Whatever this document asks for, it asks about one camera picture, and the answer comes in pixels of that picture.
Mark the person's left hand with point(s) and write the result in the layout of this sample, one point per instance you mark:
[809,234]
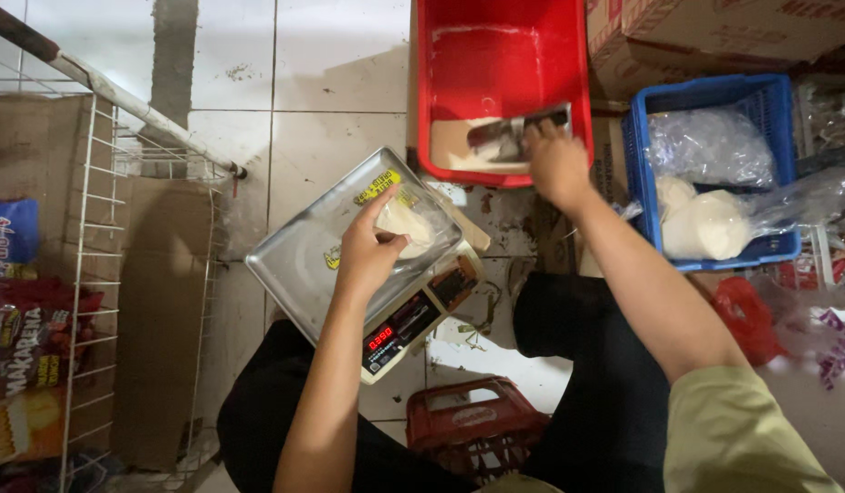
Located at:
[364,257]

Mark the person's right hand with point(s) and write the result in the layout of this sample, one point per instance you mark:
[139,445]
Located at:
[559,168]

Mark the person's right fingers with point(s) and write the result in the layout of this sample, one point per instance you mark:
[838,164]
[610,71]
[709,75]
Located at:
[542,131]

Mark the metal scoop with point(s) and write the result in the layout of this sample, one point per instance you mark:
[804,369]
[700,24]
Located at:
[504,137]

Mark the clear bag of white flour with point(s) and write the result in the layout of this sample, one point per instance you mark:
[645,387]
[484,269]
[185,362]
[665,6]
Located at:
[412,229]

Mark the flattened printed cardboard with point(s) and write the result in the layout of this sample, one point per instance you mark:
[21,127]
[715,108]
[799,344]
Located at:
[604,171]

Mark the red plastic tub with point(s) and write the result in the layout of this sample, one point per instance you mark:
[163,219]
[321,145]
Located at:
[497,61]

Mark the loose white flour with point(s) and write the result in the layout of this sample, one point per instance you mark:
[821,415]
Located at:
[449,147]

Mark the small tied bag of flour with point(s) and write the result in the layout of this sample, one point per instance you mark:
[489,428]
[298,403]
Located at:
[672,192]

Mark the heap of empty clear bags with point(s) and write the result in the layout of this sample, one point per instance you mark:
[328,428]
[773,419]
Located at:
[710,147]

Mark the large tied bag of flour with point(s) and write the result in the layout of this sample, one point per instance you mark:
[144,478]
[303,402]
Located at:
[706,226]

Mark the stack of cardboard cartons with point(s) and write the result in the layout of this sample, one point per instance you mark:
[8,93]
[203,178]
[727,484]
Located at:
[723,34]

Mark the digital weighing scale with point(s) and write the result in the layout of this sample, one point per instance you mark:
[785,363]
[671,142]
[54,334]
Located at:
[412,322]

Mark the blue plastic basket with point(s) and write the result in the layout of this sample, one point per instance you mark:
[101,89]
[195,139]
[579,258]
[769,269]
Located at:
[771,103]

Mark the person's black trousers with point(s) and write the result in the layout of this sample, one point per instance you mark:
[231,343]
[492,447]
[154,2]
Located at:
[600,383]

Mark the steel scale tray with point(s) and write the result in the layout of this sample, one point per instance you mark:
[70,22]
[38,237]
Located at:
[306,253]

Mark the crumpled clear plastic bag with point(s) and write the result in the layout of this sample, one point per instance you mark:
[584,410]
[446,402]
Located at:
[806,198]

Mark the red plastic bag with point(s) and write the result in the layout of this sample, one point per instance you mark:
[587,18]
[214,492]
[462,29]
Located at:
[747,318]

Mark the clear packets of goods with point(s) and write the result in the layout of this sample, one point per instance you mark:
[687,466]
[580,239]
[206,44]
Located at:
[830,113]

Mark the red plastic crate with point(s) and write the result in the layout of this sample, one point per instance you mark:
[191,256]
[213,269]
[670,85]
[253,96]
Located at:
[473,418]

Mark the person's khaki sleeve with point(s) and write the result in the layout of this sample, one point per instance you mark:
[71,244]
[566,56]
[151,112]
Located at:
[730,438]

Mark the purple and white wrapper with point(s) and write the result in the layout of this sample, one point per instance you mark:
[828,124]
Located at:
[836,346]

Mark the brown cardboard sheet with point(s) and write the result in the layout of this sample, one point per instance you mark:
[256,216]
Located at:
[159,308]

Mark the blue snack packet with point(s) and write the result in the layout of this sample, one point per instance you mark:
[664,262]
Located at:
[8,233]

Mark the red snack packets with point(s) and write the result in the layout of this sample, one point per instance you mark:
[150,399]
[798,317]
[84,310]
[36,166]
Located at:
[32,335]

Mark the orange snack packet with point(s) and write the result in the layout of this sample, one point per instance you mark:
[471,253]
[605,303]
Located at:
[22,424]

